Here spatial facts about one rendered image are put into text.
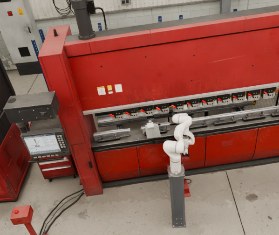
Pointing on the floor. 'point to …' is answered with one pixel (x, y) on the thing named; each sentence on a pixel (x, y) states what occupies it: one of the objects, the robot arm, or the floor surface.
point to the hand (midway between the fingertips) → (185, 154)
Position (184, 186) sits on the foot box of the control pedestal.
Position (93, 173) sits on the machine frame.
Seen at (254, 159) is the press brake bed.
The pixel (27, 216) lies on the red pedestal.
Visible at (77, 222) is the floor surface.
